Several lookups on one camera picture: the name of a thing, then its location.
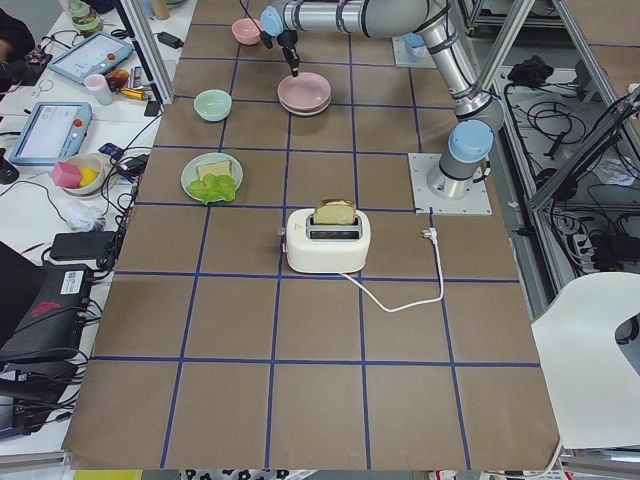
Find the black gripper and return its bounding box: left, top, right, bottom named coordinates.
left=260, top=30, right=300, bottom=77

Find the pink plate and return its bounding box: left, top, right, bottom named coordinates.
left=277, top=72, right=331, bottom=111

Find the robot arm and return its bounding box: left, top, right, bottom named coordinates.
left=260, top=0, right=504, bottom=199

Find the pink bowl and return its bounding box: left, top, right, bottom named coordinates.
left=231, top=18, right=262, bottom=46

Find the white plate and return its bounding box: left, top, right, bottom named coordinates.
left=281, top=102, right=330, bottom=117

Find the green bowl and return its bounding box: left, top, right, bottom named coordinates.
left=193, top=89, right=232, bottom=122

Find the black power adapter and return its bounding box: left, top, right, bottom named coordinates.
left=157, top=32, right=184, bottom=49

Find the bread slice on plate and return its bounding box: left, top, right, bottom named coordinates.
left=197, top=160, right=232, bottom=180

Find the black phone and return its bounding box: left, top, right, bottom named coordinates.
left=144, top=101, right=161, bottom=117

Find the green lettuce leaf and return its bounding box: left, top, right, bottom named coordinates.
left=186, top=174, right=237, bottom=204

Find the light green plate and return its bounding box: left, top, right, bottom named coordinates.
left=181, top=153, right=243, bottom=203

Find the bread slice in toaster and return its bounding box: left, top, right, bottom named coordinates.
left=313, top=199, right=356, bottom=225

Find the mango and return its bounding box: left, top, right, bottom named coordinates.
left=105, top=69, right=130, bottom=92

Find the white toaster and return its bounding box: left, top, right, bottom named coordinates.
left=284, top=208, right=371, bottom=274

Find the white cup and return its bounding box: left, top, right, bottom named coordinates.
left=83, top=74, right=113, bottom=106

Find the teach pendant far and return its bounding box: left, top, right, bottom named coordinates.
left=48, top=32, right=134, bottom=84

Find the teach pendant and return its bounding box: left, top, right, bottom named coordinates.
left=9, top=102, right=92, bottom=166
left=48, top=32, right=134, bottom=84

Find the white bowl with toys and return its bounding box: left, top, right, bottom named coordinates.
left=59, top=153, right=106, bottom=197

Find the teach pendant near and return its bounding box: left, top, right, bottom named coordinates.
left=9, top=102, right=92, bottom=166

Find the pink cube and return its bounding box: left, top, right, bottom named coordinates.
left=50, top=162, right=82, bottom=189

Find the white chair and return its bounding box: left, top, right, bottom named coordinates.
left=532, top=272, right=639, bottom=449

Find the white toaster cable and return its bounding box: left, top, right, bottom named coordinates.
left=337, top=226, right=446, bottom=314

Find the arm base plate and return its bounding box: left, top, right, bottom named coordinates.
left=408, top=153, right=492, bottom=216

